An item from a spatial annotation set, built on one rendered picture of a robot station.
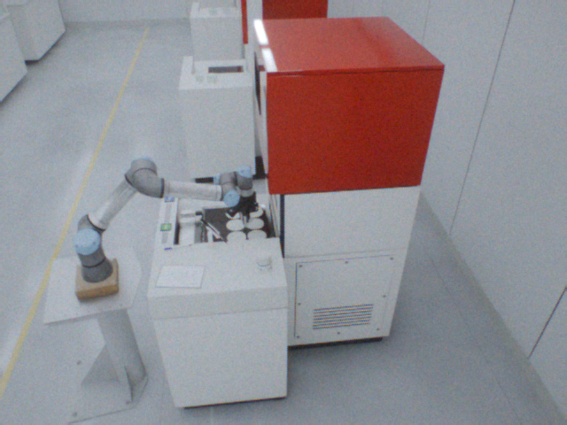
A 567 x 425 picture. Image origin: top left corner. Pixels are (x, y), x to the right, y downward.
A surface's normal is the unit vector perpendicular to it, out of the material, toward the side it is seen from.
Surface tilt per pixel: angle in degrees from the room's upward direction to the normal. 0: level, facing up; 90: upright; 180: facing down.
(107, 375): 90
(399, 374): 0
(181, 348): 90
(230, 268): 0
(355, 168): 90
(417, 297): 0
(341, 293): 90
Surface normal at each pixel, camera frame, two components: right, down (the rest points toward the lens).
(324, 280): 0.12, 0.60
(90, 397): 0.00, -0.79
